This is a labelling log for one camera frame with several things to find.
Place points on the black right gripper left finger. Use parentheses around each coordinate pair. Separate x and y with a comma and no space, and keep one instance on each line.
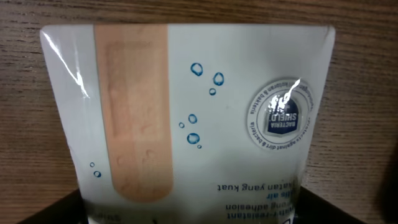
(68,210)

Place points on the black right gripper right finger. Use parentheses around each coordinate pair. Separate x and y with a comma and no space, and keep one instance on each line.
(312,209)

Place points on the white Hansaplast plaster box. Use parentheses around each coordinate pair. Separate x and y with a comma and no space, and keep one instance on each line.
(188,123)

